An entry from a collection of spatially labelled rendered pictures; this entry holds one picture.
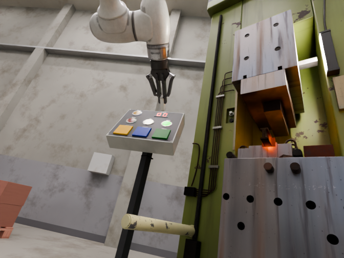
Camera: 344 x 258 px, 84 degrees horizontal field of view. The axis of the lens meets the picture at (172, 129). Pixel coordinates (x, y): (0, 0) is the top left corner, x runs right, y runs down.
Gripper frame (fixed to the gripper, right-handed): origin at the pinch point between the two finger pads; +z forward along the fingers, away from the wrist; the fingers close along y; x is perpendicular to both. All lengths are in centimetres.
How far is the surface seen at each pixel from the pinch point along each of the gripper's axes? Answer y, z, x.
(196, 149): 14.9, 33.8, 10.1
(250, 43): 39, -18, 46
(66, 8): -528, -34, 608
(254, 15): 44, -28, 91
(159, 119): -4.9, 13.4, 7.5
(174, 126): 4.8, 13.4, 1.3
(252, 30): 40, -23, 54
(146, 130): -7.9, 12.7, -5.7
